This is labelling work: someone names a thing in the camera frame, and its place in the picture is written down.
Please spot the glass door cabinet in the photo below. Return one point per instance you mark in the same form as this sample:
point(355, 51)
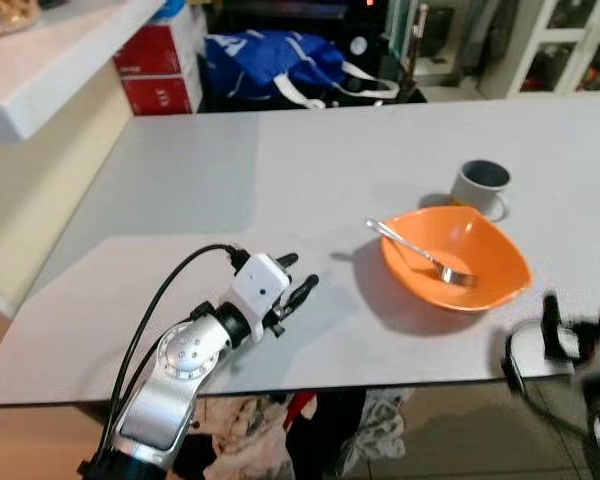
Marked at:
point(540, 45)

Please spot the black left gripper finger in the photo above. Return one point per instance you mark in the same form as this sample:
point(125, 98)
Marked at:
point(302, 293)
point(286, 260)

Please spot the orange plastic bowl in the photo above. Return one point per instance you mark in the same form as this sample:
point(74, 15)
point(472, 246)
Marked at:
point(495, 255)

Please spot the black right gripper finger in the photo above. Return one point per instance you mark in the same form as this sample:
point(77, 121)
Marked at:
point(552, 315)

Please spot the black bag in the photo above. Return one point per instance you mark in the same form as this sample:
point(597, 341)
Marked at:
point(325, 440)

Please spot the large red white box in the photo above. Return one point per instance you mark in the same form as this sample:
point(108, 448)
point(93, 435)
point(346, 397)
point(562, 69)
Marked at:
point(155, 50)

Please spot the white wall shelf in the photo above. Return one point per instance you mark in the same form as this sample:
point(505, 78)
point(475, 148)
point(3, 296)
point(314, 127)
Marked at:
point(50, 70)

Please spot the small white round disc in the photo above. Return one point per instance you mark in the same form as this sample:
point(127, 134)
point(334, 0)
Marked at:
point(361, 46)

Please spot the brown snack pile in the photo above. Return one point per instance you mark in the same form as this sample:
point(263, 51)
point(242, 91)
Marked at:
point(5, 15)

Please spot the red fabric item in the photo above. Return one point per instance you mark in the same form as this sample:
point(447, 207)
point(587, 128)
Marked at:
point(298, 405)

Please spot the small red white box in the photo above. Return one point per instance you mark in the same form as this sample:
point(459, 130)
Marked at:
point(160, 95)

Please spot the blue plastic item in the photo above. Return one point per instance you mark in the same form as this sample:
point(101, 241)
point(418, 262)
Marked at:
point(168, 10)

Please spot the white printed cloth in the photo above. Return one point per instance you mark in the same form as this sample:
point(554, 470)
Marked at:
point(380, 425)

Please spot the grey mug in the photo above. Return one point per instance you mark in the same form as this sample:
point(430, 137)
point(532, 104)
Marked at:
point(475, 195)

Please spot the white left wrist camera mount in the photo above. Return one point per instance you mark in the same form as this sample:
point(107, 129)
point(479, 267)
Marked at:
point(258, 285)

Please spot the beige crumpled cloth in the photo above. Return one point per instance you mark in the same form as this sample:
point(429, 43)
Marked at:
point(235, 435)

